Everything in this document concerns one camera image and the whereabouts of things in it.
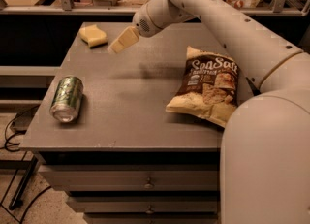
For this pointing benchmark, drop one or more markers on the grey drawer cabinet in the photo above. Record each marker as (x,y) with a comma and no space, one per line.
(124,135)

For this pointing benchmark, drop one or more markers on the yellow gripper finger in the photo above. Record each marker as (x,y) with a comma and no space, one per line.
(128,37)

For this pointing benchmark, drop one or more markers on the top drawer knob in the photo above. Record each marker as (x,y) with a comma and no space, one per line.
(149,184)

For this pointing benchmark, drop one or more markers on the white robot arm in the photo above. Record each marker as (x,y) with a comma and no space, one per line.
(265,149)

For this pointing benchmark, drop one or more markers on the yellow sponge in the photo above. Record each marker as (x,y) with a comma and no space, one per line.
(93,35)

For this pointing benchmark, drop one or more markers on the green soda can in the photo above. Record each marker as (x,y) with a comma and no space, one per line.
(67,99)

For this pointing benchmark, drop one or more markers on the black stand leg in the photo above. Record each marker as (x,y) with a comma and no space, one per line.
(28,167)

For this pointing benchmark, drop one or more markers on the sea salt chips bag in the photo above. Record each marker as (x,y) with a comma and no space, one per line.
(209,87)

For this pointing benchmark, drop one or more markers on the drawer knob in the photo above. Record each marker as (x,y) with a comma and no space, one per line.
(149,210)
(149,184)

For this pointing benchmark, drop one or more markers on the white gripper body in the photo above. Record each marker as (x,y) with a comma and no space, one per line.
(142,20)

